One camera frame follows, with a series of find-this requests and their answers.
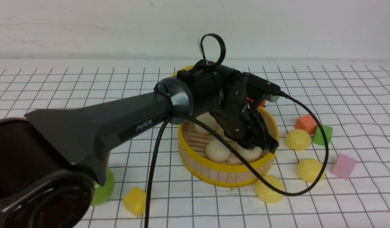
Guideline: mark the green foam cube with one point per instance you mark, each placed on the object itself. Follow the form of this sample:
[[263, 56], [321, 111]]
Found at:
[[318, 136]]

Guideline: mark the green apple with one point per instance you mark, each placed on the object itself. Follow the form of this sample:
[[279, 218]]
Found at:
[[103, 193]]

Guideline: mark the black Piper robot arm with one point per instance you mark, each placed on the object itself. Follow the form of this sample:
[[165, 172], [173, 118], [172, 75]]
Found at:
[[51, 159]]

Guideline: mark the pink foam cube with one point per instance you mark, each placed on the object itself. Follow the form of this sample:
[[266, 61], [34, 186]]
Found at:
[[343, 167]]

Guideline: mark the orange foam cube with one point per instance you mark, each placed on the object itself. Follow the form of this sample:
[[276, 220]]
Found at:
[[306, 123]]

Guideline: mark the red tomato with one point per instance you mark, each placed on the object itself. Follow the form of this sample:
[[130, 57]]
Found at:
[[263, 104]]

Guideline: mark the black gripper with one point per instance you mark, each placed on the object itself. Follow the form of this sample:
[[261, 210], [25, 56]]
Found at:
[[242, 123]]

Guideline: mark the white grid tablecloth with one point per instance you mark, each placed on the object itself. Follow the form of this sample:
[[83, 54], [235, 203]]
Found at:
[[351, 97]]

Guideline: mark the yellow bun bottom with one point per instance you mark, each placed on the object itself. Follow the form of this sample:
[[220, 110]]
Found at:
[[267, 195]]

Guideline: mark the bamboo steamer lid yellow rim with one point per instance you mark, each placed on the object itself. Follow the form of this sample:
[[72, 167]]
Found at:
[[187, 68]]

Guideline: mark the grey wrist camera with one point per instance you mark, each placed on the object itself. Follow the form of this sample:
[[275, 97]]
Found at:
[[259, 89]]

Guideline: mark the yellow foam cube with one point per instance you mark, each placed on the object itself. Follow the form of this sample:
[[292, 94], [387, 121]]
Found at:
[[135, 201]]

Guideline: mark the yellow bun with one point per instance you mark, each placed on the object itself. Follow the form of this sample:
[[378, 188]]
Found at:
[[298, 140], [267, 195], [308, 169]]

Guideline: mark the white bun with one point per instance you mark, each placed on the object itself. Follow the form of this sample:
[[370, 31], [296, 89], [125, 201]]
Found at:
[[217, 152], [208, 120], [250, 155]]

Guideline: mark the bamboo steamer tray yellow rim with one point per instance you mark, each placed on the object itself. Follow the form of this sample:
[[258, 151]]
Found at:
[[229, 174]]

